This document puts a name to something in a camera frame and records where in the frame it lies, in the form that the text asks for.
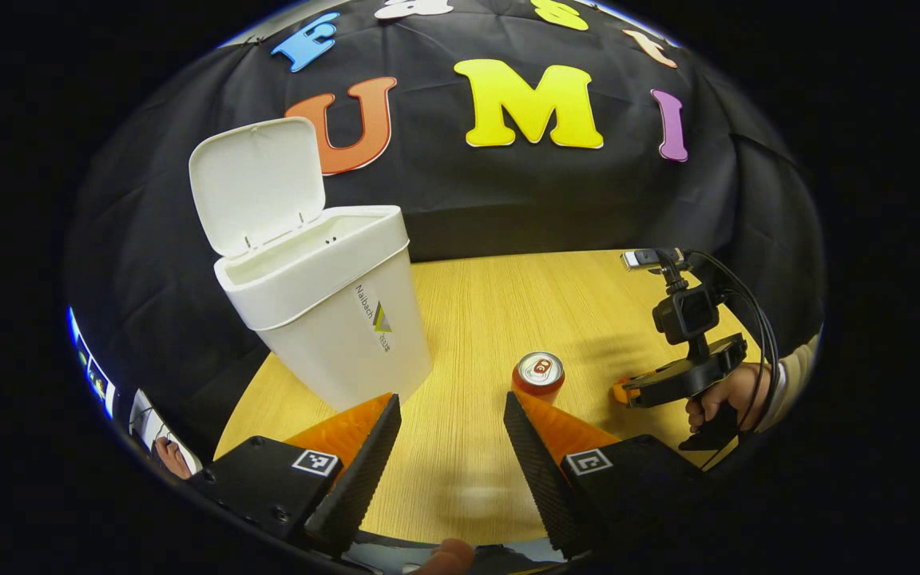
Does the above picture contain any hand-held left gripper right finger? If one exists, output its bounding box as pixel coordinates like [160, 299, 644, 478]
[503, 391, 716, 560]

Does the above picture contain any white box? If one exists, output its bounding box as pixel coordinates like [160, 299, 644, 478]
[129, 389, 204, 478]

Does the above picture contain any red pop can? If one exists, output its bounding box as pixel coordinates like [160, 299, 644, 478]
[511, 351, 566, 404]

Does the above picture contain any black backdrop cloth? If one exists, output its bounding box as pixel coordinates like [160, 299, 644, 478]
[65, 0, 827, 464]

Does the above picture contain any bright coloured panel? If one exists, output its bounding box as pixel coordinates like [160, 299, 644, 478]
[67, 306, 119, 420]

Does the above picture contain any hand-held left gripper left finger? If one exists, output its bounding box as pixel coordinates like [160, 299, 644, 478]
[188, 393, 403, 560]

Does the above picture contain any black cable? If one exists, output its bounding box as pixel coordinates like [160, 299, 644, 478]
[684, 250, 782, 472]

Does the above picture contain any white desktop garbage bin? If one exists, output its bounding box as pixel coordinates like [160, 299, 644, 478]
[188, 117, 434, 414]

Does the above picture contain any wooden desktop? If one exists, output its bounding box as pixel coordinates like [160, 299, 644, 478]
[214, 249, 764, 548]

